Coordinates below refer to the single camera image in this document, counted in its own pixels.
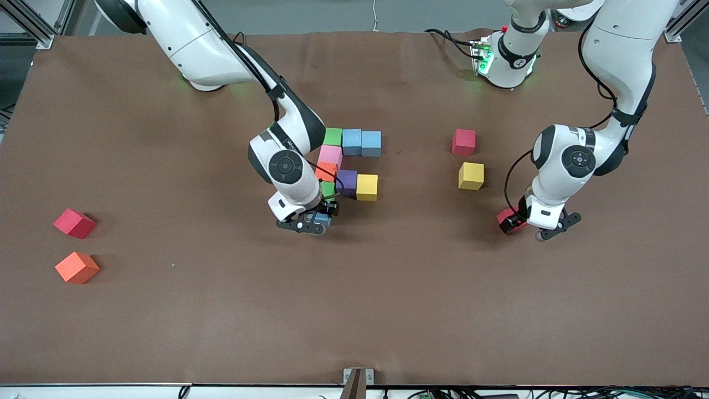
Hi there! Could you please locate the red foam block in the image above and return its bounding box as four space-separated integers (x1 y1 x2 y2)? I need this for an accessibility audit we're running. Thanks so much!
53 208 97 240
451 129 477 157
496 207 527 234

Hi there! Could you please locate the purple foam block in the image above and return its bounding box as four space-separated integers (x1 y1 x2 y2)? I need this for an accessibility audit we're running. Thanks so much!
336 170 359 196

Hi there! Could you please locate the yellow foam block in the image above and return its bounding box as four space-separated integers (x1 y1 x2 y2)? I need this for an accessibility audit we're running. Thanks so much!
356 174 379 202
458 162 485 191

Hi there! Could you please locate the pink foam block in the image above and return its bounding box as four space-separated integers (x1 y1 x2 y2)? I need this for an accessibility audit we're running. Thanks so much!
318 145 343 168

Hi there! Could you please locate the brown table mat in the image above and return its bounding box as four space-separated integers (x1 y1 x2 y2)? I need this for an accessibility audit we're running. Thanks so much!
0 30 709 387

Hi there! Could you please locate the smooth orange foam block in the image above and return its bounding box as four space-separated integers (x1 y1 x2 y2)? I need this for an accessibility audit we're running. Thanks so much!
55 251 101 285

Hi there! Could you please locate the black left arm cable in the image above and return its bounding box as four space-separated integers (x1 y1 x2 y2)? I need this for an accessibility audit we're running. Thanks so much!
504 17 621 211

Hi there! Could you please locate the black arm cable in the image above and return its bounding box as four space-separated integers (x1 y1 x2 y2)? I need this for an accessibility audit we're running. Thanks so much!
504 17 621 211
191 0 340 200

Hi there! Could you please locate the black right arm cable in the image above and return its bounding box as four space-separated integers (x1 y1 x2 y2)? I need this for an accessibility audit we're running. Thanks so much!
191 0 340 200

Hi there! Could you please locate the metal mount bracket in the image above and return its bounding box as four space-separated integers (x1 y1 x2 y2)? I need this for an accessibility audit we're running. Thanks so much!
339 367 375 399

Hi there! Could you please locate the black base power cable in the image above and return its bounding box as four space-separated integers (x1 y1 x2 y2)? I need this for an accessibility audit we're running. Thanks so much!
424 28 478 59

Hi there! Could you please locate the black cable bundle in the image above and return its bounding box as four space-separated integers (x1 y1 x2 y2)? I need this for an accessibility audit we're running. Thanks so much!
382 386 709 399

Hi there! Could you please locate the aluminium frame post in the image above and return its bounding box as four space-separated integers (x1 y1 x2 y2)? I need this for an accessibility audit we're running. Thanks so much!
0 0 75 50
662 0 709 44

